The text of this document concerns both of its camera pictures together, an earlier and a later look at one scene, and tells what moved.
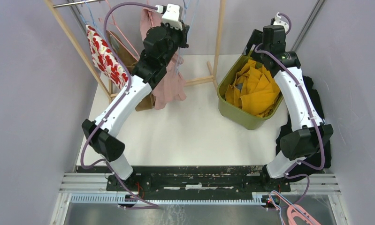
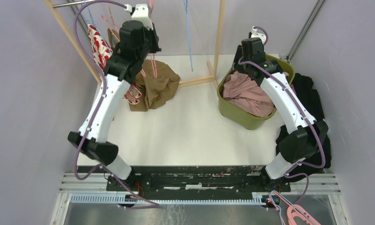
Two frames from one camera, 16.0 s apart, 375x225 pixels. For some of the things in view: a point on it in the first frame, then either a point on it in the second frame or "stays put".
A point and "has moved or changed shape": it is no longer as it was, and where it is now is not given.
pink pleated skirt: (172, 89) → (244, 95)
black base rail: (224, 178) stays put
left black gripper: (183, 34) → (153, 33)
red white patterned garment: (105, 60) stays put
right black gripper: (256, 38) → (239, 54)
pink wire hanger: (115, 24) has moved or changed shape
